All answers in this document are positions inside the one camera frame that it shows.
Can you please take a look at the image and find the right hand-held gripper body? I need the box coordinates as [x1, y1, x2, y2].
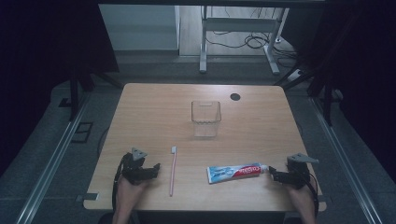
[286, 152, 320, 190]

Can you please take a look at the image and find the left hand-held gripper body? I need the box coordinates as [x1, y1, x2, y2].
[120, 147, 149, 187]

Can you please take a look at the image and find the pink toothbrush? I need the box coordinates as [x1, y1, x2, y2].
[168, 146, 177, 198]

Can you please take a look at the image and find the white red blue toothpaste tube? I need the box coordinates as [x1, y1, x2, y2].
[206, 162, 269, 185]

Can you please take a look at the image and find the clear plastic cup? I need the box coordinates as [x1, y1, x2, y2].
[191, 100, 222, 138]

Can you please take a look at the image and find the person's right hand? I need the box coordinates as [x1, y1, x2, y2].
[285, 182, 314, 203]

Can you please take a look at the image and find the person's left hand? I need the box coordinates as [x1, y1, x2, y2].
[116, 176, 149, 203]

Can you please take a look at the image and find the black metal stand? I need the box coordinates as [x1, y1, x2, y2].
[273, 62, 334, 127]
[68, 68, 123, 121]

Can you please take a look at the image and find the dark curtain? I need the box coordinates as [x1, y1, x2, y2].
[0, 0, 120, 177]
[288, 0, 396, 175]

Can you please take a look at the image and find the white board panel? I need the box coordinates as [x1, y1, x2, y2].
[98, 4, 181, 51]

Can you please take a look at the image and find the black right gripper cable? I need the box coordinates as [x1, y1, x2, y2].
[305, 173, 320, 217]

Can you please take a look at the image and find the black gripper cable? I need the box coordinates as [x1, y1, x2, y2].
[305, 173, 320, 217]
[111, 152, 129, 210]

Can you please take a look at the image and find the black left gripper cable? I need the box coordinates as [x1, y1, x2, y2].
[111, 152, 129, 210]

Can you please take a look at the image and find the thin black floor cable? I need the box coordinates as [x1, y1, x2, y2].
[96, 125, 110, 158]

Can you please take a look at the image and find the aluminium floor rail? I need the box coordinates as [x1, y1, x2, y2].
[309, 96, 385, 224]
[14, 92, 92, 224]

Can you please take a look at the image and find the grey table corner bracket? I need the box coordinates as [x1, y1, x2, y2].
[76, 192, 100, 203]

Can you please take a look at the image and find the black floor socket frame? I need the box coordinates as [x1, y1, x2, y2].
[70, 121, 94, 145]

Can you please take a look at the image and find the black floor cable tangle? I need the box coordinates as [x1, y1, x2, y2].
[205, 29, 298, 69]

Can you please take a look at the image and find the white metal desk frame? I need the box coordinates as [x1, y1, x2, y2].
[199, 5, 290, 76]

